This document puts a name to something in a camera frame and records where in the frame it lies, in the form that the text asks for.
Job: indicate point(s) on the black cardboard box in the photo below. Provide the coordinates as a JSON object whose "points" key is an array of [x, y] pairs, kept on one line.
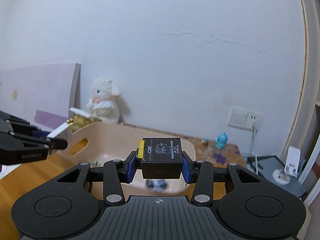
{"points": [[160, 158]]}

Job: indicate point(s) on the blue cartoon card box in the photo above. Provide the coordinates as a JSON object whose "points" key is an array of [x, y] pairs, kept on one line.
{"points": [[158, 185]]}

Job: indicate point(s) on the white paper card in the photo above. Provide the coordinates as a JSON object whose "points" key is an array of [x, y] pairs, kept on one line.
{"points": [[80, 112]]}

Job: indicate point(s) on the small blue yellow toy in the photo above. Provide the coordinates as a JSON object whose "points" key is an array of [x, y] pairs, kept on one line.
{"points": [[205, 141]]}

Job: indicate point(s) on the white wall power socket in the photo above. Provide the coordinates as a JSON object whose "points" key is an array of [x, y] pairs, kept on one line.
{"points": [[253, 121]]}

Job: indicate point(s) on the white phone stand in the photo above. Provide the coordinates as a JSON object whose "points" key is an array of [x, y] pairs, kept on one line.
{"points": [[287, 167]]}

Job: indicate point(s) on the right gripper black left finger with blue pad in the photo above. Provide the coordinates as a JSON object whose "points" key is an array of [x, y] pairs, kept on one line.
{"points": [[121, 171]]}

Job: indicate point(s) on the beige plastic storage bin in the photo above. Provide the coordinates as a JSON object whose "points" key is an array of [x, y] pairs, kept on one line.
{"points": [[100, 142]]}

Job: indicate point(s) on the blue cartoon figurine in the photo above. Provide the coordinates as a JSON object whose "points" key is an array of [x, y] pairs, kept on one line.
{"points": [[221, 141]]}

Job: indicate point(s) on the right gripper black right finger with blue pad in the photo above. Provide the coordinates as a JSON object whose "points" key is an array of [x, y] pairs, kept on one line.
{"points": [[193, 171]]}

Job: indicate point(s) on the white wall light switch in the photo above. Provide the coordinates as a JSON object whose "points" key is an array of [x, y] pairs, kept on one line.
{"points": [[237, 118]]}

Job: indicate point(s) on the dark grey flat box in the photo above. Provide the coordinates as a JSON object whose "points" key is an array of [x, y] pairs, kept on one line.
{"points": [[272, 169]]}

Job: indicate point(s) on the white wooden shelf frame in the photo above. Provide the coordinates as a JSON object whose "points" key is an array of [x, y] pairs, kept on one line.
{"points": [[304, 133]]}

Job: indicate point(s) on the gold wrapped gift item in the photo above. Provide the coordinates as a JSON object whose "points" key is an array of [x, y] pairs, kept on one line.
{"points": [[77, 122]]}

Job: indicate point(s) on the pink headboard panel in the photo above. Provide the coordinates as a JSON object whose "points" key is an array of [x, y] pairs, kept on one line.
{"points": [[41, 94]]}

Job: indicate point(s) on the white plush lamb toy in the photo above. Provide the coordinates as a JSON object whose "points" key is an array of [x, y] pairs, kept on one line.
{"points": [[102, 103]]}

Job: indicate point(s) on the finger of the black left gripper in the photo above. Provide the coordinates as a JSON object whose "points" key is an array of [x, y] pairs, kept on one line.
{"points": [[50, 144]]}

